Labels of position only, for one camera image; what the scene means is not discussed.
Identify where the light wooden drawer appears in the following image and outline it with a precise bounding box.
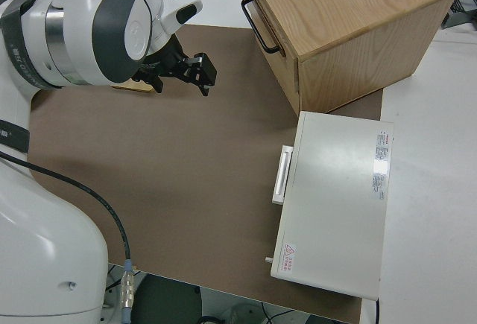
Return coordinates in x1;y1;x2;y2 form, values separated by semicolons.
241;0;300;92

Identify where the white toaster oven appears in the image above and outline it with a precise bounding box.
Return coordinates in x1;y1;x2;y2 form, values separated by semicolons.
263;110;395;300

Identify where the wooden mug rack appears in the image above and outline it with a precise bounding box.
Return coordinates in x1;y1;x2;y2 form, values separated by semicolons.
110;80;156;95

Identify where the brown table mat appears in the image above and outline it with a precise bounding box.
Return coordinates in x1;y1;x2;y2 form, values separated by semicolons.
28;24;385;324

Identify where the black metal drawer handle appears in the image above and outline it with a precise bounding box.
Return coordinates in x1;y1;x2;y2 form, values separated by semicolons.
241;0;282;54

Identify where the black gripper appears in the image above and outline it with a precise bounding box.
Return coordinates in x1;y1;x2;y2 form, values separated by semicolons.
132;35;219;98

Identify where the light wooden cabinet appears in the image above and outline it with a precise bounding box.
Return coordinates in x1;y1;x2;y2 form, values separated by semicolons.
238;0;460;115

